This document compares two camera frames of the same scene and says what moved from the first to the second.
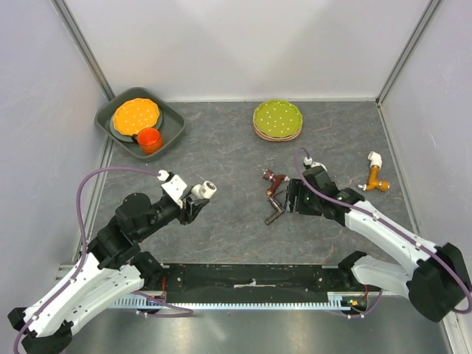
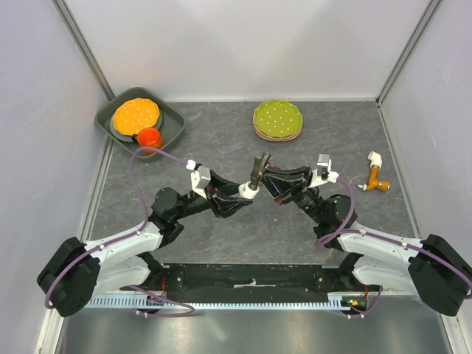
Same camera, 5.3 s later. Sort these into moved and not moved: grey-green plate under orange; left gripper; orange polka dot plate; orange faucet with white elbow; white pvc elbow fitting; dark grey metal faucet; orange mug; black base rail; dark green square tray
Moved: dark grey metal faucet; white pvc elbow fitting; left gripper
Not moved: orange polka dot plate; black base rail; dark green square tray; grey-green plate under orange; orange mug; orange faucet with white elbow
